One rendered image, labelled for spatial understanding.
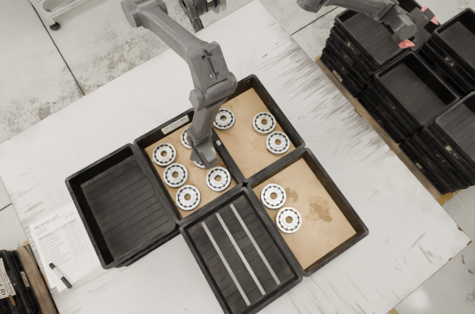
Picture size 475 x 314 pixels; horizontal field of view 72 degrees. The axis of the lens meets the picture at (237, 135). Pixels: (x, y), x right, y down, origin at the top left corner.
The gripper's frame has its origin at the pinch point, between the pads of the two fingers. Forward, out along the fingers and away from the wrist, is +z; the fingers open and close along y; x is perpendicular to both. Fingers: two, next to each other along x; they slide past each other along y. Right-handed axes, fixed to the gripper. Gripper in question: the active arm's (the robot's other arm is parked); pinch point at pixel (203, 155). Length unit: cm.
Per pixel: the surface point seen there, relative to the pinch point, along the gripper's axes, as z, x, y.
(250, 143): 6.3, -17.3, 11.6
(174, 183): 3.1, 9.1, -13.9
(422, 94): 52, -109, 81
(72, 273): 18, 43, -59
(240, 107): 6.6, -8.9, 27.4
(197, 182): 6.0, 0.4, -10.6
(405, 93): 52, -99, 79
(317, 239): 6, -52, -21
